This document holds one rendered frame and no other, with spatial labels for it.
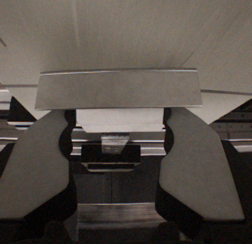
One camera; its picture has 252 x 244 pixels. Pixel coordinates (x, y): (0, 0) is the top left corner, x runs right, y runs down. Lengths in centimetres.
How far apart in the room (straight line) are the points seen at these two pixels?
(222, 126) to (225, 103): 38
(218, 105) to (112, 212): 14
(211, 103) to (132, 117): 7
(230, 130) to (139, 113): 42
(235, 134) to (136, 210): 41
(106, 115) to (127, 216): 11
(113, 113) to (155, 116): 4
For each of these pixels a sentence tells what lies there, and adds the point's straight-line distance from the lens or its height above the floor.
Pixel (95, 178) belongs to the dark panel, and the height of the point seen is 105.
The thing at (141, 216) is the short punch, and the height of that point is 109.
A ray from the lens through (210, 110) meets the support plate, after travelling 18.
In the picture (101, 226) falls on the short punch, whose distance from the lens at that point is 21.
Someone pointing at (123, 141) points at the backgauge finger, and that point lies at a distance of 26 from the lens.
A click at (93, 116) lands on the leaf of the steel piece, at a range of 17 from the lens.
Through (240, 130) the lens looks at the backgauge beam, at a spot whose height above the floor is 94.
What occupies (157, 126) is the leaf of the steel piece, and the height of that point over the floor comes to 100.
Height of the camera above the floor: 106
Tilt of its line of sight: 18 degrees down
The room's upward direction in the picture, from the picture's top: 179 degrees clockwise
